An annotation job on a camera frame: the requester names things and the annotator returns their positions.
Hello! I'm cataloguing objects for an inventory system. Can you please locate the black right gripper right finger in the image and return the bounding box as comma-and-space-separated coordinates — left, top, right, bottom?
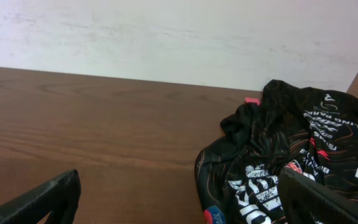
277, 167, 358, 224

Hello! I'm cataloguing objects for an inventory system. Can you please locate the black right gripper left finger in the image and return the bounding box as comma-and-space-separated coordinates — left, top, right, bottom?
0, 169, 81, 224

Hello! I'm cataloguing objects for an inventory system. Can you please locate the red cloth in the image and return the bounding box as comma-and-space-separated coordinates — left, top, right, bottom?
244, 97, 260, 106

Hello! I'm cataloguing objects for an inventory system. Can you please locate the black printed cycling jersey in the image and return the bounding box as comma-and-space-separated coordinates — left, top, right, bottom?
195, 80, 358, 223

